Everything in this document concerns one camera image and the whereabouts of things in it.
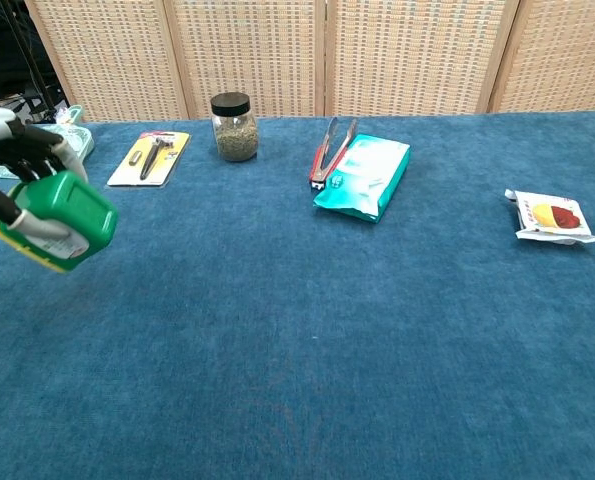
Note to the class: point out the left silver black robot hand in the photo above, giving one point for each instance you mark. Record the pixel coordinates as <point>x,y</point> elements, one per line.
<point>27,150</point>

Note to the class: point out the green box with yellow lid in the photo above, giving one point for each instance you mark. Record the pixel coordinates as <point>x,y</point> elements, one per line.
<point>84,210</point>

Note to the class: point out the tool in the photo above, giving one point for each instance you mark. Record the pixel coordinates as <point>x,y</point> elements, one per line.
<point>167,160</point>

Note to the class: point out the teal wet wipe pack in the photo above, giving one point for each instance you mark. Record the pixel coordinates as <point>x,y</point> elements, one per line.
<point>367,180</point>

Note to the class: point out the mint green dustpan in bag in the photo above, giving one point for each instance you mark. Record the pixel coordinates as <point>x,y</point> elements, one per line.
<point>79,137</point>

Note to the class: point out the black tripod stand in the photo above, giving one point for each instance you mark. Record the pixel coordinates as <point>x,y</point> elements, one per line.
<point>33,65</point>

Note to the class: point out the glass jar with black lid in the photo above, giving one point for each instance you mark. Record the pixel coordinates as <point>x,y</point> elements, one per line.
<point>236,137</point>

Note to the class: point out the woven wooden folding screen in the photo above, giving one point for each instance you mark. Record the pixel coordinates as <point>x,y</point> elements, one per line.
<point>257,55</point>

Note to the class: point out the blue felt table mat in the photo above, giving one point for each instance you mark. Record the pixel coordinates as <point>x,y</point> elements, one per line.
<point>302,325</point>

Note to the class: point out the white snack packet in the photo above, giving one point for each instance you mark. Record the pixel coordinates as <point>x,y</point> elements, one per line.
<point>557,217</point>

